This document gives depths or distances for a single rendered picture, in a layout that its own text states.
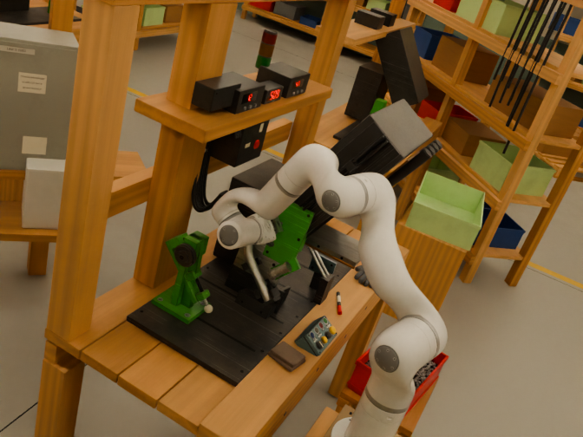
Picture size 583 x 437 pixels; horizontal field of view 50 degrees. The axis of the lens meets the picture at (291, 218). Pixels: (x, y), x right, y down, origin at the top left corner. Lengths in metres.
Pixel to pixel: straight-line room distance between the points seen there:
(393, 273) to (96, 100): 0.82
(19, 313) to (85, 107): 1.99
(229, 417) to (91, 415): 1.26
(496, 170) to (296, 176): 3.21
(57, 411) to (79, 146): 0.89
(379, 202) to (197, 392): 0.76
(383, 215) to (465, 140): 3.60
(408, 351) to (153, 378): 0.76
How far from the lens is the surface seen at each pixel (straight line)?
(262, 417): 1.82
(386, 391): 1.61
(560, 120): 4.70
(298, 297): 2.31
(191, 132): 1.78
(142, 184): 2.01
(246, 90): 1.94
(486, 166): 4.82
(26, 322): 3.39
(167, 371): 1.90
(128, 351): 1.95
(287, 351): 2.00
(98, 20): 1.53
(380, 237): 1.53
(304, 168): 1.61
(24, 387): 3.07
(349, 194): 1.47
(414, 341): 1.50
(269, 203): 1.71
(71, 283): 1.83
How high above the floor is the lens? 2.17
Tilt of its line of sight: 27 degrees down
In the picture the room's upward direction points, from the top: 17 degrees clockwise
